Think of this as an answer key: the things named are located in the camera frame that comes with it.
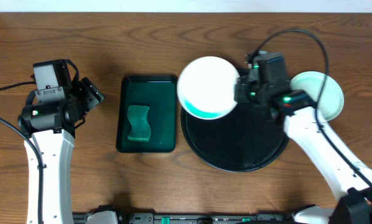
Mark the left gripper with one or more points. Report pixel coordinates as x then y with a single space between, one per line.
91 91

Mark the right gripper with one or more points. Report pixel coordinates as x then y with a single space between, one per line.
242 84

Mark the white plate with green stain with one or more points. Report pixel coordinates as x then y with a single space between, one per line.
206 87

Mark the green sponge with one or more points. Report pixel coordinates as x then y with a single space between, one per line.
140 127

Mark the mint plate front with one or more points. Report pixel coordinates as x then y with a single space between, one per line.
332 99

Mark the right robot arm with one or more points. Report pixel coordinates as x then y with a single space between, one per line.
307 103

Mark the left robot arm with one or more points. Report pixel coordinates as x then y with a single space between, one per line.
48 121

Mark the black round tray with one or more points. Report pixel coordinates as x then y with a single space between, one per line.
242 141

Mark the black rectangular tray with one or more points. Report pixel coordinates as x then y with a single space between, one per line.
159 93

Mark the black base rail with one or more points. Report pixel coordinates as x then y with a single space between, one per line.
111 214

